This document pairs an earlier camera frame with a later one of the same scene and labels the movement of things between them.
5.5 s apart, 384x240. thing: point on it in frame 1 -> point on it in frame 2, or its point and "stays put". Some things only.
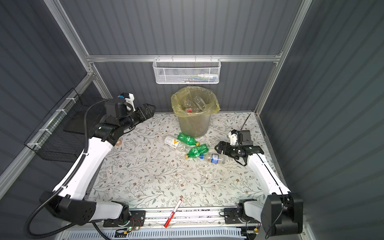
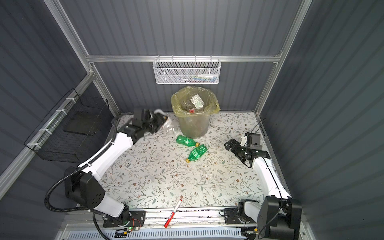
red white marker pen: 173,212 stays put
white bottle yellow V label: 174,143 -> 171,125
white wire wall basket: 186,71 stays put
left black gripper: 149,113 -> 158,120
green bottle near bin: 187,139 stays put
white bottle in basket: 207,77 stays put
